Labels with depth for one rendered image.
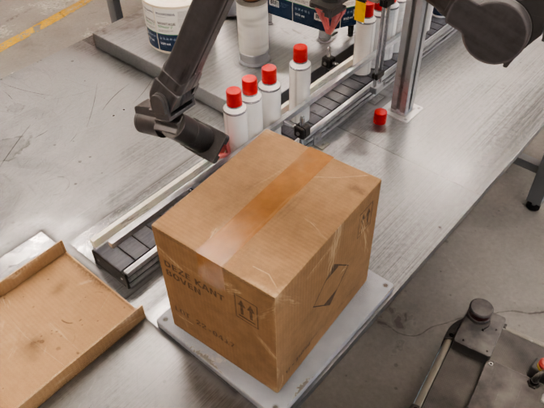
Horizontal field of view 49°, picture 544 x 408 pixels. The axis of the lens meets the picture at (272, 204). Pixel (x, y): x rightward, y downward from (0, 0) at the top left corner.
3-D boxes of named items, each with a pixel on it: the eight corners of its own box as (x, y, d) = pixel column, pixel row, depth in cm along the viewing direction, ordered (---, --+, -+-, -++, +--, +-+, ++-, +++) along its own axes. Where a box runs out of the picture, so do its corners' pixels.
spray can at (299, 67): (297, 110, 153) (299, 38, 139) (313, 118, 151) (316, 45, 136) (284, 120, 151) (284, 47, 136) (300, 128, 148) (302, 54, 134)
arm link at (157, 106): (161, 96, 108) (190, 78, 114) (116, 87, 114) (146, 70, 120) (174, 153, 115) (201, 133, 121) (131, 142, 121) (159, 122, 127)
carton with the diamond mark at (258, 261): (269, 228, 128) (266, 127, 109) (367, 280, 118) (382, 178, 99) (173, 324, 111) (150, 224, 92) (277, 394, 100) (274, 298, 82)
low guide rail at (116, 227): (386, 36, 176) (387, 30, 175) (390, 37, 176) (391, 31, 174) (91, 245, 119) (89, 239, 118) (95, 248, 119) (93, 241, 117)
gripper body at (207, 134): (197, 119, 129) (177, 108, 122) (231, 138, 124) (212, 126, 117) (183, 146, 129) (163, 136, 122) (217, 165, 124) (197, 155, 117)
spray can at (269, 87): (269, 131, 147) (267, 58, 133) (286, 140, 145) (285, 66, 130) (255, 142, 144) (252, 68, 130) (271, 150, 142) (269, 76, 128)
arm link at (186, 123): (176, 138, 113) (185, 110, 113) (149, 132, 116) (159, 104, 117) (197, 149, 119) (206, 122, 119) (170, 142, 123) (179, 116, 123)
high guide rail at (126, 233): (410, 27, 169) (411, 23, 168) (414, 29, 169) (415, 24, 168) (109, 245, 112) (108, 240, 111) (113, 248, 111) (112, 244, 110)
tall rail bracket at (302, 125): (286, 159, 147) (286, 103, 136) (309, 171, 144) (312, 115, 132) (278, 165, 146) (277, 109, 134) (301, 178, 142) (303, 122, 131)
